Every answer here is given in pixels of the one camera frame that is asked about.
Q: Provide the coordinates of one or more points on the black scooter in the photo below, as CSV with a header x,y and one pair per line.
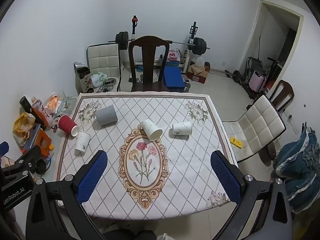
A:
x,y
273,70

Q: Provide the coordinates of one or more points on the orange snack packet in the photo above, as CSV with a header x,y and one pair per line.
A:
x,y
53,103

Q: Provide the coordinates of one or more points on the green white plastic bag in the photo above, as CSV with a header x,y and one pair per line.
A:
x,y
98,78

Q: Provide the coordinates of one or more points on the cardboard box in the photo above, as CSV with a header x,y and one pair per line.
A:
x,y
198,75

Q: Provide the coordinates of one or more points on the red patterned bag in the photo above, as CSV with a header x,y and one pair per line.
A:
x,y
173,55

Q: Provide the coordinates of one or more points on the small floor barbell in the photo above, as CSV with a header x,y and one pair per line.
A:
x,y
235,75

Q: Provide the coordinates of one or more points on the white padded chair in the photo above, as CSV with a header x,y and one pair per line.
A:
x,y
257,127
103,60

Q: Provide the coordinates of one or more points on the yellow plastic bag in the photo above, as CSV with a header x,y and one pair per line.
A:
x,y
22,125

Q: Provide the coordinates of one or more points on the floral diamond-pattern tablecloth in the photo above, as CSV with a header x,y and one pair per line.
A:
x,y
180,170

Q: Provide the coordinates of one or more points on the blue clothing pile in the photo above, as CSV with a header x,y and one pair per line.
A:
x,y
297,165

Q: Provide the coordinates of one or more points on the chrome dumbbell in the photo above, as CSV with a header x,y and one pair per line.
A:
x,y
187,85

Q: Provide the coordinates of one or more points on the black bottle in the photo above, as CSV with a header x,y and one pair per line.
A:
x,y
25,103

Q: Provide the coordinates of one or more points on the orange carton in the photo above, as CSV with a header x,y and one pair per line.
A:
x,y
41,117

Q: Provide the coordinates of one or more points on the red ribbed paper cup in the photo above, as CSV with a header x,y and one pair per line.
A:
x,y
66,125

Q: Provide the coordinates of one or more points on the white weight bench rack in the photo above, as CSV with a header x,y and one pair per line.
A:
x,y
190,36

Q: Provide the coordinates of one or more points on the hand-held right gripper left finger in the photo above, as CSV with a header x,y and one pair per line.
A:
x,y
92,178

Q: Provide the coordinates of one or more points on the blue bench pad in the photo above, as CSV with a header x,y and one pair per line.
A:
x,y
173,78

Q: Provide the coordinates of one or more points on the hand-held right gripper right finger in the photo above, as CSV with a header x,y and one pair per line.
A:
x,y
226,178

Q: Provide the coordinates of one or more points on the metal plates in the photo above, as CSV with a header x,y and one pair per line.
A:
x,y
108,83

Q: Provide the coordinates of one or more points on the yellow tag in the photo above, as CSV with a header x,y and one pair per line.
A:
x,y
236,142

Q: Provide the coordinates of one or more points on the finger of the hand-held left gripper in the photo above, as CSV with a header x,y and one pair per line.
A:
x,y
23,161
3,148

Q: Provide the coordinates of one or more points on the pink suitcase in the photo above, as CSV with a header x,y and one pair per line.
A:
x,y
257,81

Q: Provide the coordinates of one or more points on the black barbell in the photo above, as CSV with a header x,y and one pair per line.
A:
x,y
200,45

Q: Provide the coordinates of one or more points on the dark wooden chair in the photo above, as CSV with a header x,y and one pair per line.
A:
x,y
147,62
285,92

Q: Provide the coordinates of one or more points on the grey cup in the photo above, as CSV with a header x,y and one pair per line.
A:
x,y
107,115

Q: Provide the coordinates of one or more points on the clear plastic bag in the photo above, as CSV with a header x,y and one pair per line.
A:
x,y
67,105

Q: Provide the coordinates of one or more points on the white floral paper cup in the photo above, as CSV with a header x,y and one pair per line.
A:
x,y
150,129
82,142
182,129

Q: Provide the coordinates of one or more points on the black folding cart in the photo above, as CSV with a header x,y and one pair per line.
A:
x,y
253,63

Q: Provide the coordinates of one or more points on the brown gift box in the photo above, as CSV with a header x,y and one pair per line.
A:
x,y
84,78

